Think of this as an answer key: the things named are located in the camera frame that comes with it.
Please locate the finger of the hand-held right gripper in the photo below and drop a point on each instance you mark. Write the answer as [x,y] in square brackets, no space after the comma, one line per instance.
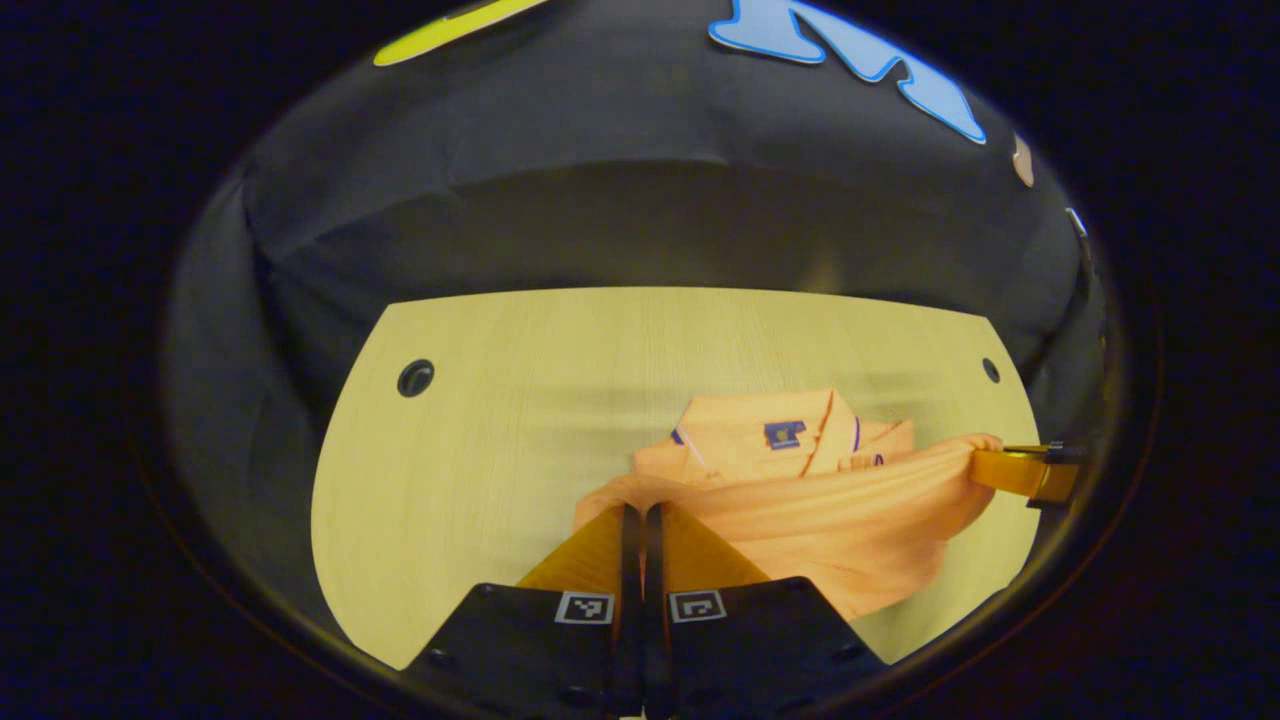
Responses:
[1030,472]

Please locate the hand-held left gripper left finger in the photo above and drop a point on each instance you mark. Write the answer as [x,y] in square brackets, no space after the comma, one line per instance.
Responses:
[628,600]

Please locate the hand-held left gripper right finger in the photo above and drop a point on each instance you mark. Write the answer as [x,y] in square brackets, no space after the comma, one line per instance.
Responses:
[656,600]

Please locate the orange T-shirt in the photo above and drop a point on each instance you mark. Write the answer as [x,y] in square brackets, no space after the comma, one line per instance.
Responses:
[800,510]

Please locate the black backdrop cloth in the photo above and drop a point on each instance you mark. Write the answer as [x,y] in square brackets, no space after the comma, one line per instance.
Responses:
[600,200]

